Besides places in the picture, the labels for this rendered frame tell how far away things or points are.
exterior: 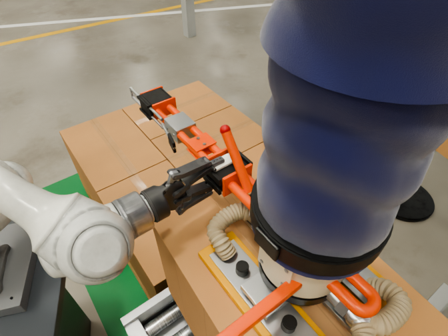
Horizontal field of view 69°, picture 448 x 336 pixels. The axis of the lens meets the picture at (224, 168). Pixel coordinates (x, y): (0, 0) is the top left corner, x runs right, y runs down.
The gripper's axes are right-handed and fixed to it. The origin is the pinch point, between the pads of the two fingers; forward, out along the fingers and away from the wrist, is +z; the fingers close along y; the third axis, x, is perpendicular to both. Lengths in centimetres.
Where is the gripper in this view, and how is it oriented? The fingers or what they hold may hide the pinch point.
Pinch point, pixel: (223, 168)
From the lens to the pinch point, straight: 77.1
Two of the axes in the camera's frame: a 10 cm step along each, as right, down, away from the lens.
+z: 8.0, -4.2, 4.2
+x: 5.9, 5.7, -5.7
